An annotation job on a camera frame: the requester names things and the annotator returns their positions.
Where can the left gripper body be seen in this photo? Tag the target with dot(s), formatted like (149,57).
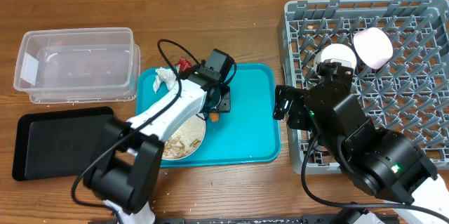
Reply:
(211,108)

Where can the grey dishwasher rack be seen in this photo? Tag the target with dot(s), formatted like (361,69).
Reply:
(408,94)

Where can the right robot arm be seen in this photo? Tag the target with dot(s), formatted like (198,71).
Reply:
(380,162)

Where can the peanut shells food scraps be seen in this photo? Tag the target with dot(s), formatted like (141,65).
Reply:
(178,148)

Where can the white plate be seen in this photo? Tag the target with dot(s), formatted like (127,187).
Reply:
(193,128)

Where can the black tray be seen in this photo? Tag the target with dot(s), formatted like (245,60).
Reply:
(57,144)

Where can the teal plastic tray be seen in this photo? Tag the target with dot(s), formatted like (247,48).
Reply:
(247,134)

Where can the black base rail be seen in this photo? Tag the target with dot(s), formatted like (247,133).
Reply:
(324,218)

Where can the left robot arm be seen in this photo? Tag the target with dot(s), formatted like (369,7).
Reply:
(127,159)

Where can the white tissue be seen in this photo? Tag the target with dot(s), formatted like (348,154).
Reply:
(167,76)

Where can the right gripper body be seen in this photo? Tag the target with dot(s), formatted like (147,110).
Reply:
(310,109)

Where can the white bowl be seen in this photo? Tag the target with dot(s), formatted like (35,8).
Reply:
(373,47)
(335,53)

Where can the orange carrot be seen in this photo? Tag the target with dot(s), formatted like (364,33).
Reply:
(214,117)

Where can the red snack wrapper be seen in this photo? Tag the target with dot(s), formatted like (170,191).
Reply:
(182,65)

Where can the clear plastic bin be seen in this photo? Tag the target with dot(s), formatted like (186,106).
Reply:
(84,65)

